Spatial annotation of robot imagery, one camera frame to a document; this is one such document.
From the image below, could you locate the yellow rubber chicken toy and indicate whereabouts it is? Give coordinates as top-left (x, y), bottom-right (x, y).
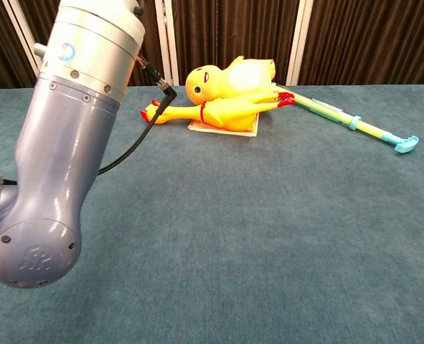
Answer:
top-left (140, 91), bottom-right (297, 132)

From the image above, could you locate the spiral notebook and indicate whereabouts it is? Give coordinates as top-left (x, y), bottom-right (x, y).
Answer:
top-left (187, 113), bottom-right (259, 138)

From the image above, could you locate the white frame post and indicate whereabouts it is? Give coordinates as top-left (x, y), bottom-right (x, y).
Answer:
top-left (154, 0), bottom-right (179, 86)
top-left (286, 0), bottom-right (315, 86)
top-left (1, 0), bottom-right (50, 88)

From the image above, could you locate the yellow duck toy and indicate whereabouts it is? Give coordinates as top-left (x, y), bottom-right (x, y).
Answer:
top-left (184, 55), bottom-right (277, 106)

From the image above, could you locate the green yellow toy syringe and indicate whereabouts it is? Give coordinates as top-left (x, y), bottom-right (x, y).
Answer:
top-left (275, 82), bottom-right (420, 154)

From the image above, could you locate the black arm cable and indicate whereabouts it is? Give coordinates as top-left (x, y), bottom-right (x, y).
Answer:
top-left (97, 53), bottom-right (179, 176)

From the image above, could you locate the teal table cloth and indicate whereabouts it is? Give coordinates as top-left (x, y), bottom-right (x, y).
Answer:
top-left (0, 84), bottom-right (424, 344)

